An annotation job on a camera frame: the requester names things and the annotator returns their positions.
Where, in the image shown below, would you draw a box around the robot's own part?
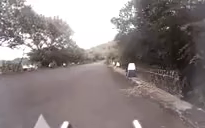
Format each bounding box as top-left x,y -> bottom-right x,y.
59,120 -> 71,128

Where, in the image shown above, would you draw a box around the leaf-strewn dirt verge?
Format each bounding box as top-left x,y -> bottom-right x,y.
108,64 -> 205,128

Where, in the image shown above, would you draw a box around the grey asphalt road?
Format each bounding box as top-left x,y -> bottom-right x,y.
0,60 -> 192,128

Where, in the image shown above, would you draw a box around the row of trees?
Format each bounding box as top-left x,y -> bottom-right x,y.
0,0 -> 95,73
105,0 -> 205,111

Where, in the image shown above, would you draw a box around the wooded hill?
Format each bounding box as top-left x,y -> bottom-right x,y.
86,40 -> 119,62

